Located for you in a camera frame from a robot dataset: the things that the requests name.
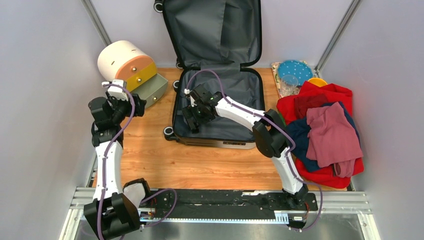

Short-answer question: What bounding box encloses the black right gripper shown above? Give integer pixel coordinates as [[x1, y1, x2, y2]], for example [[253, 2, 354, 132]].
[[182, 102, 216, 131]]

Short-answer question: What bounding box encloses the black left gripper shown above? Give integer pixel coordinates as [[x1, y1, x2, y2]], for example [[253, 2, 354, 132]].
[[105, 91, 147, 125]]

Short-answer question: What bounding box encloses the cream mini drawer cabinet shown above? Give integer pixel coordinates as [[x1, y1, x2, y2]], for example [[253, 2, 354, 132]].
[[97, 40, 168, 108]]

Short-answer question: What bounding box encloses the astronaut print suitcase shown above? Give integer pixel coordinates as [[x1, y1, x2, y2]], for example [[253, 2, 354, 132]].
[[153, 0, 266, 149]]

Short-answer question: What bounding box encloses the navy blue garment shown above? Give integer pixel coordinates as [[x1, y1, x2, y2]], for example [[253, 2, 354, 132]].
[[287, 101, 361, 173]]

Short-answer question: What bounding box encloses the dark red garment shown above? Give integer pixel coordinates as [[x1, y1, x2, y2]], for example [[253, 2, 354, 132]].
[[294, 93, 329, 119]]

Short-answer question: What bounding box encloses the pink ribbed garment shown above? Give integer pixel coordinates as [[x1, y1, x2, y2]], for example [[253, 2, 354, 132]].
[[306, 102, 363, 178]]

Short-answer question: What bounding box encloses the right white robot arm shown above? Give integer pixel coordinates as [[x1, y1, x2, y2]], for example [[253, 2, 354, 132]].
[[182, 85, 309, 210]]

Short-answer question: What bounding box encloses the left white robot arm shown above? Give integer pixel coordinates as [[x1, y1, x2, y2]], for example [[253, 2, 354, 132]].
[[83, 93, 153, 240]]

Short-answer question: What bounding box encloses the floral placemat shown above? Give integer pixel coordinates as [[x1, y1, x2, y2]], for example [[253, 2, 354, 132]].
[[271, 62, 315, 98]]

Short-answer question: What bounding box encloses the clear plastic cup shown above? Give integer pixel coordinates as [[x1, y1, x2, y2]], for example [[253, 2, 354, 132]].
[[280, 75, 298, 97]]

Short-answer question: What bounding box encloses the teal dotted plate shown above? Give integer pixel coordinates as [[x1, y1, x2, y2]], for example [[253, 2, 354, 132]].
[[277, 60, 314, 86]]

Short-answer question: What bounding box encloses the orange bowl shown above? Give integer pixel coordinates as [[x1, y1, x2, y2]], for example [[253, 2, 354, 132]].
[[308, 77, 328, 87]]

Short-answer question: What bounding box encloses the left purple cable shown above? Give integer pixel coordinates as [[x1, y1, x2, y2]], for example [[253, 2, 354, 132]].
[[96, 83, 178, 240]]

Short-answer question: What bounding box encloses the purple cable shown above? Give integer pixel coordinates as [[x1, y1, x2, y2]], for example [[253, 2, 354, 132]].
[[96, 83, 178, 240], [185, 69, 324, 232]]

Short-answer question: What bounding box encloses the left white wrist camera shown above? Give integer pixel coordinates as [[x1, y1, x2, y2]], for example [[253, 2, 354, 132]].
[[101, 79, 129, 101]]

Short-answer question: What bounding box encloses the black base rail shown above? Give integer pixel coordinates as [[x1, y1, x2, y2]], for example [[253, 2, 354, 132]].
[[123, 189, 319, 221]]

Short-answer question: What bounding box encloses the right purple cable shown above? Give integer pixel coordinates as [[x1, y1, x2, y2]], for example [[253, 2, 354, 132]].
[[185, 69, 324, 232]]

